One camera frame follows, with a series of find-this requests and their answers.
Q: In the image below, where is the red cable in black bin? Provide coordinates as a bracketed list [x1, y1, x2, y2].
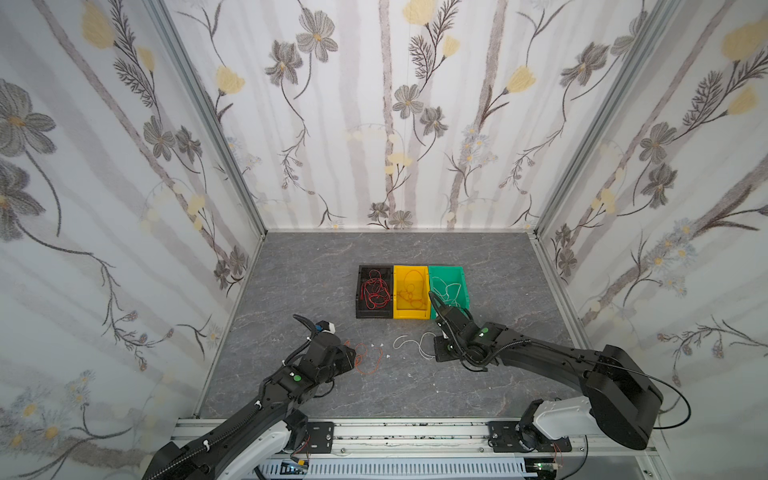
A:
[359, 278, 391, 311]

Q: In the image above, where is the green storage bin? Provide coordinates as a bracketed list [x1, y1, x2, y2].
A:
[428, 266, 470, 309]

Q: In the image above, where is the white cable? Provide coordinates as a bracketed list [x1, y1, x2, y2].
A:
[392, 331, 439, 361]
[433, 275, 464, 307]

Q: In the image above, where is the black storage bin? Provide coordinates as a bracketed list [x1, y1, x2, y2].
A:
[355, 264, 394, 319]

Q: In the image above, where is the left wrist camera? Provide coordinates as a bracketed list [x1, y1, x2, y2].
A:
[315, 321, 336, 334]

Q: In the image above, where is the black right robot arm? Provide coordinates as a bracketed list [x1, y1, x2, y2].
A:
[429, 293, 664, 452]

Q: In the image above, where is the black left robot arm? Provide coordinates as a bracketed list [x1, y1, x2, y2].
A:
[143, 314, 357, 479]

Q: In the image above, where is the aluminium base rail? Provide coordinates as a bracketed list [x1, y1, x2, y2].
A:
[158, 416, 661, 480]

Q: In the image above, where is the white perforated cable duct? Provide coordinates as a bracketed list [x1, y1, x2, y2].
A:
[259, 458, 537, 479]

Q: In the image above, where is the orange cable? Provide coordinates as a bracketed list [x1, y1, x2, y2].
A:
[398, 271, 428, 313]
[345, 340, 386, 377]

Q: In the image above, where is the yellow storage bin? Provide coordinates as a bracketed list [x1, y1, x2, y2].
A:
[393, 265, 431, 320]

